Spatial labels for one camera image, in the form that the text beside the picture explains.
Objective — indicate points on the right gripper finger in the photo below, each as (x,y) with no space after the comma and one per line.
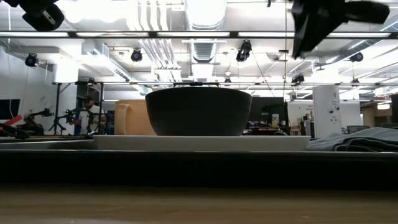
(323,18)
(300,28)

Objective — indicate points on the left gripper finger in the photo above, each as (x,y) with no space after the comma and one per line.
(37,3)
(43,18)

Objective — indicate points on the grey cloth napkin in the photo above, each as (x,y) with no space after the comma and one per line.
(367,140)

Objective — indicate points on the black bowl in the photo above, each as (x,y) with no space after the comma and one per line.
(199,112)

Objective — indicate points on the beige ceramic mug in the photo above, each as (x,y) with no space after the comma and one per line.
(133,119)

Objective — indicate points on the white plate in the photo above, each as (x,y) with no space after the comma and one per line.
(202,143)

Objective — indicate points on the black serving tray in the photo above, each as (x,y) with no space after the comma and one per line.
(199,168)

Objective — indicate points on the LED light strip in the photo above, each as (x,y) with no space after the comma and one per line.
(192,34)
(264,34)
(112,34)
(34,34)
(357,35)

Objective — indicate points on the black ceiling spotlight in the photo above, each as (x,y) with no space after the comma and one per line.
(298,78)
(227,80)
(136,56)
(356,57)
(31,60)

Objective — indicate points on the white square pillar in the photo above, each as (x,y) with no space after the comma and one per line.
(326,109)

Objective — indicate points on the black computer monitor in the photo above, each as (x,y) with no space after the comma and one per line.
(267,109)

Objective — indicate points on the dark screen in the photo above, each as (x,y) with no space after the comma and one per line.
(395,105)

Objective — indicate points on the red padded bar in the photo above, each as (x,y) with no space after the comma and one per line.
(15,119)

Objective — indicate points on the person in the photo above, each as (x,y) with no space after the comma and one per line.
(90,115)

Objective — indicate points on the black hanging camera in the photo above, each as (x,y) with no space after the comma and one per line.
(244,51)

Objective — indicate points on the black background frame stand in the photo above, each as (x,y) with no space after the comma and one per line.
(57,105)
(196,84)

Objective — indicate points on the silver ventilation duct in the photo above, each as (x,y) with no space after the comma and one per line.
(205,18)

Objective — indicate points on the black wall screen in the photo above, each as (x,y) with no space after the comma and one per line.
(9,109)

